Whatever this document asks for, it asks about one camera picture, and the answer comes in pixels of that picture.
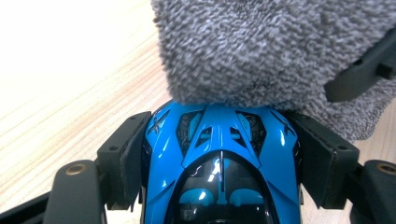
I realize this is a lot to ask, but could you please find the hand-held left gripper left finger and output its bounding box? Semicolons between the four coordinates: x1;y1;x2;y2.
96;110;153;212

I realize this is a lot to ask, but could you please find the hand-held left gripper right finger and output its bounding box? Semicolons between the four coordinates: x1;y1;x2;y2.
284;111;361;210

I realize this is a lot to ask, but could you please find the blue toy car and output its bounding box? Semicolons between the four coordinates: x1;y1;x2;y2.
141;101;304;224

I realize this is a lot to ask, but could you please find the grey fuzzy sock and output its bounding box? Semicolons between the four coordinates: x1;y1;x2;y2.
149;0;396;143

